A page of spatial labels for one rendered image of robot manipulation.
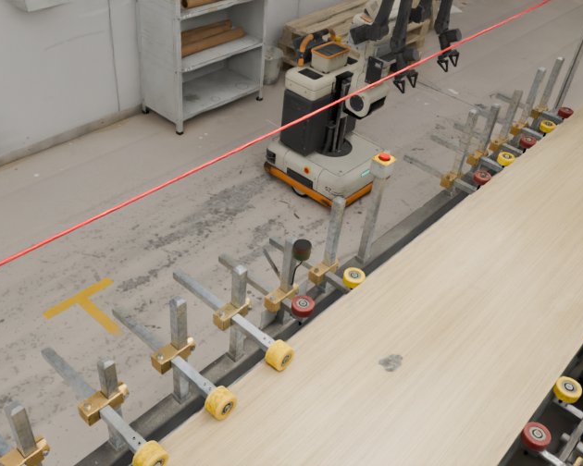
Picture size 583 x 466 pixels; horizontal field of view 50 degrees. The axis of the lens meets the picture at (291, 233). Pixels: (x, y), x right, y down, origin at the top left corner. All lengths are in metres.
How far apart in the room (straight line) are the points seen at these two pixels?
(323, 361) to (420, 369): 0.31
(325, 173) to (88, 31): 1.86
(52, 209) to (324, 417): 2.66
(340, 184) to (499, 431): 2.26
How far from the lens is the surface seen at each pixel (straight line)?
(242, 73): 5.39
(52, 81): 4.54
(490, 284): 2.46
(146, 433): 2.10
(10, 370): 3.26
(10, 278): 3.70
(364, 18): 3.65
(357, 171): 4.03
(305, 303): 2.17
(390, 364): 2.05
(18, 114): 4.50
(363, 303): 2.22
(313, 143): 4.05
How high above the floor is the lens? 2.46
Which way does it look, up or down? 39 degrees down
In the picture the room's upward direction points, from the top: 7 degrees clockwise
